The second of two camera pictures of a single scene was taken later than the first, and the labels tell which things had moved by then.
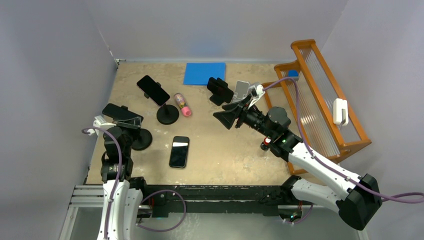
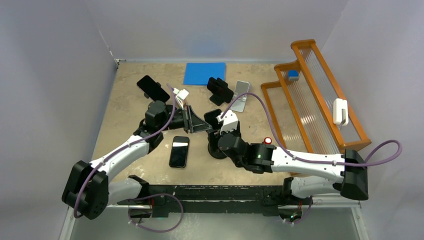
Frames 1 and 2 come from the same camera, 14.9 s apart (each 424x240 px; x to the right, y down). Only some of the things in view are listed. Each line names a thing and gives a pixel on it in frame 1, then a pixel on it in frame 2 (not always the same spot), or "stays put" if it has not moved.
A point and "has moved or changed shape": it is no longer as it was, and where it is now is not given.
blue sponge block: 293,74 stays put
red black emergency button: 264,145 stays put
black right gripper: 228,117 to 214,135
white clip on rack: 338,105 stays put
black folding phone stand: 217,99 stays put
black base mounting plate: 165,199 stays put
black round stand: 144,141 has moved or changed shape
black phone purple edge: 153,90 stays put
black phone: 118,112 to 210,117
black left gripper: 132,125 to 198,125
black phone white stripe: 179,152 stays put
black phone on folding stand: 220,91 stays put
